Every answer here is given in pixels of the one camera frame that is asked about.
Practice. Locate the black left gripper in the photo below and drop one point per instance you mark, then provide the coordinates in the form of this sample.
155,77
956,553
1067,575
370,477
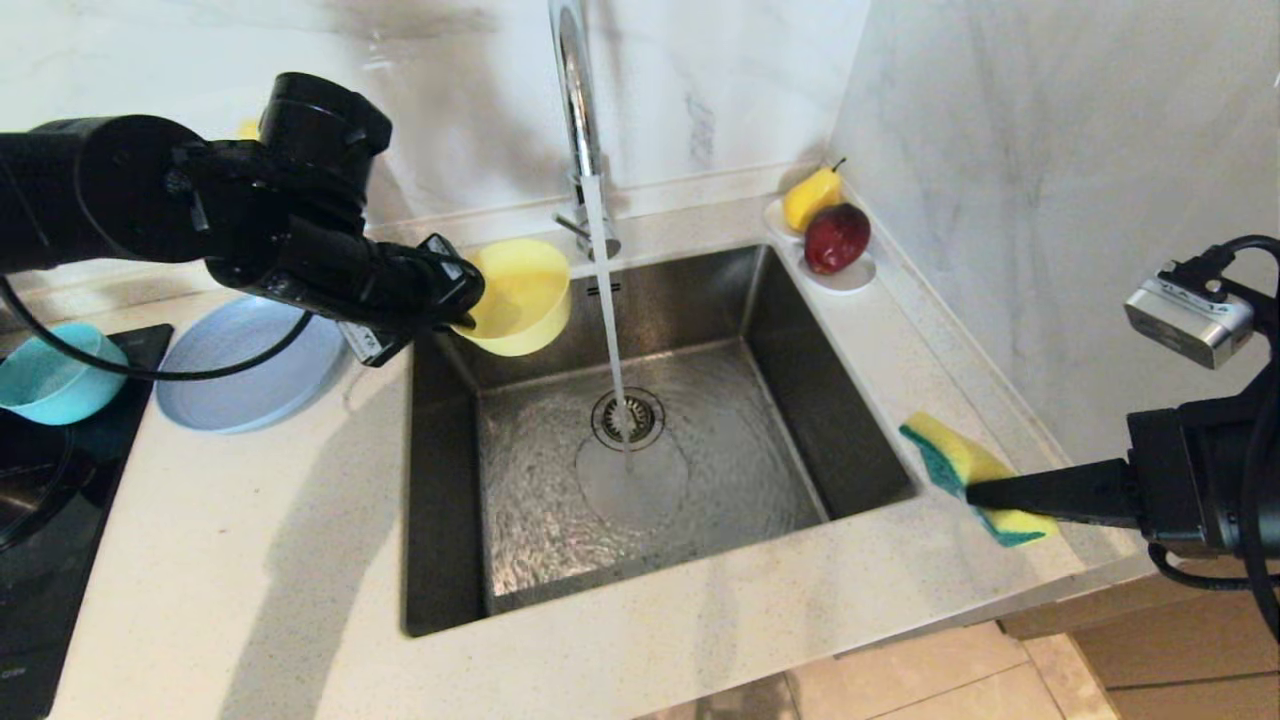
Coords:
340,275

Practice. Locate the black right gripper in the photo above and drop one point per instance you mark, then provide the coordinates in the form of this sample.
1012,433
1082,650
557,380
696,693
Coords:
1200,480

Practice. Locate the pale yellow bowl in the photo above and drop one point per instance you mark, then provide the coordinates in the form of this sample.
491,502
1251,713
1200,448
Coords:
525,295

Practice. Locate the yellow sponge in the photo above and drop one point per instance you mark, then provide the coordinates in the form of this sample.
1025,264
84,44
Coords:
950,450

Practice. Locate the blue-grey plate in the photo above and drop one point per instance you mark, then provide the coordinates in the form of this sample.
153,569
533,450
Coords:
250,370

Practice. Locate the chrome faucet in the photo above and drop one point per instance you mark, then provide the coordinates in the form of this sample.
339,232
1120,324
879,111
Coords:
578,100

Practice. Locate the orange dish soap bottle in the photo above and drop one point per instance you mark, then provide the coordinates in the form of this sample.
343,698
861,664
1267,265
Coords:
248,130

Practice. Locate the light blue bowl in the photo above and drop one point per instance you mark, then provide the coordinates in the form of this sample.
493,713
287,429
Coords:
50,380

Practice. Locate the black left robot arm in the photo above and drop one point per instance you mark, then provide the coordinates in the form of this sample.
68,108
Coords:
120,190

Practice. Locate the metal sink drain strainer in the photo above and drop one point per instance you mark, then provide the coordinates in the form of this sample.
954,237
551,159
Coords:
645,415

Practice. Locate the stainless steel sink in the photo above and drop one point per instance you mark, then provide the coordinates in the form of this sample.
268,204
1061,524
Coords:
750,480

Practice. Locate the running water stream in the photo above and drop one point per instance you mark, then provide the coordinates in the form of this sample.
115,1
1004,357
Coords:
610,330

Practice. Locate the wooden cabinet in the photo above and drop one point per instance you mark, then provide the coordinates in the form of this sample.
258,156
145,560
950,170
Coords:
1150,670

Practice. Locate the dark red apple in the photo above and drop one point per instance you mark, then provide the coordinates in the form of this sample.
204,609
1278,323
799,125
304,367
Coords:
835,238

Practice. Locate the yellow pear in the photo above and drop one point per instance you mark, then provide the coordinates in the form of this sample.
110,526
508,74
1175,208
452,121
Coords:
808,200

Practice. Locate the black induction cooktop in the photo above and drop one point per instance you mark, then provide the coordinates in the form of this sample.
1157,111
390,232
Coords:
60,600

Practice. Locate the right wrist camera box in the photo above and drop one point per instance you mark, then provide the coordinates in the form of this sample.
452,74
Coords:
1185,315

